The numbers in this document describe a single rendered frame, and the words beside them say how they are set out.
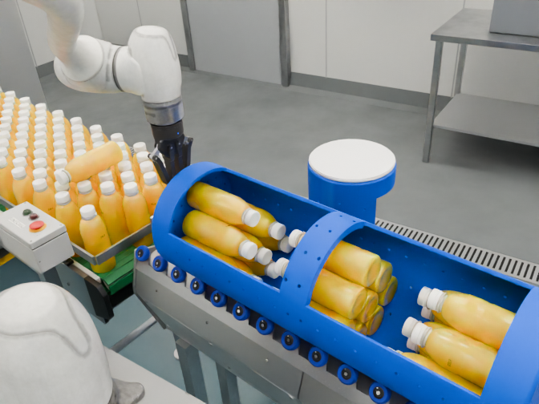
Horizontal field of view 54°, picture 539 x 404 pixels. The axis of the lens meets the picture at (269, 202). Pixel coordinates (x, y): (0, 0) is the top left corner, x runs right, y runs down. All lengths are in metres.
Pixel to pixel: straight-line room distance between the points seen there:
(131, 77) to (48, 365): 0.64
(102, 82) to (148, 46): 0.14
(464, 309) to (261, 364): 0.52
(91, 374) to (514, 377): 0.64
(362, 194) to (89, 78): 0.86
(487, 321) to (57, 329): 0.69
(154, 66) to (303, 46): 3.91
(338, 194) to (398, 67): 3.13
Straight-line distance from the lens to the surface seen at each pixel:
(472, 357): 0.98
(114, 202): 1.59
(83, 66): 1.21
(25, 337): 0.82
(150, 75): 1.18
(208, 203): 1.28
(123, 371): 1.07
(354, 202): 1.64
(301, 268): 1.03
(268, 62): 5.24
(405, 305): 1.24
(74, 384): 0.87
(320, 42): 4.93
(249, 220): 1.22
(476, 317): 0.99
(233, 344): 1.34
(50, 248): 1.47
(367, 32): 4.70
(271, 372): 1.29
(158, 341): 2.60
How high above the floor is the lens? 1.86
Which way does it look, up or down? 33 degrees down
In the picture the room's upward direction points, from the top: 4 degrees counter-clockwise
